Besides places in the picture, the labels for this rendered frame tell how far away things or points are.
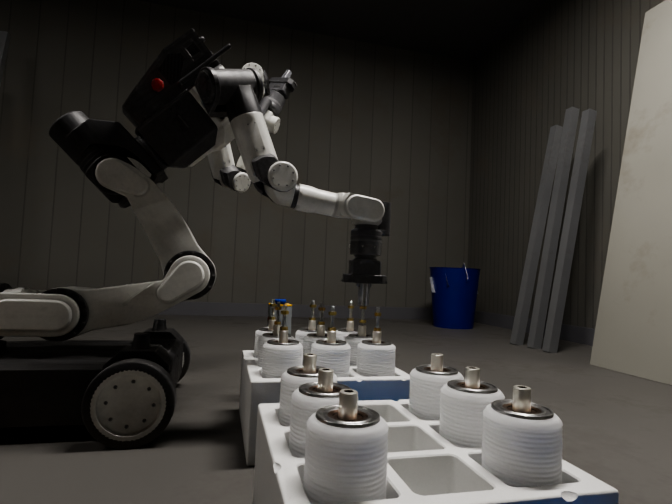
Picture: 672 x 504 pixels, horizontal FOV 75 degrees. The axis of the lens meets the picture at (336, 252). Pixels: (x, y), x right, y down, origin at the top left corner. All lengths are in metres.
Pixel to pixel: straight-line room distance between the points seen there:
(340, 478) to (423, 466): 0.17
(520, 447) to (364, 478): 0.20
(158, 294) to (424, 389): 0.79
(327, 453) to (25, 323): 1.03
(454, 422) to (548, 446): 0.15
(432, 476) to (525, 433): 0.14
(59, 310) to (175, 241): 0.34
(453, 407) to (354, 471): 0.25
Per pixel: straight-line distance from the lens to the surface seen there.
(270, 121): 1.78
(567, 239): 3.14
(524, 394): 0.64
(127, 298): 1.37
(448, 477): 0.69
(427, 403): 0.82
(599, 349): 2.75
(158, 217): 1.36
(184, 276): 1.31
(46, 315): 1.38
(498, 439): 0.63
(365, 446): 0.52
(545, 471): 0.64
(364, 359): 1.11
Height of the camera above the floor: 0.42
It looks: 3 degrees up
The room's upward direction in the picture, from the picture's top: 2 degrees clockwise
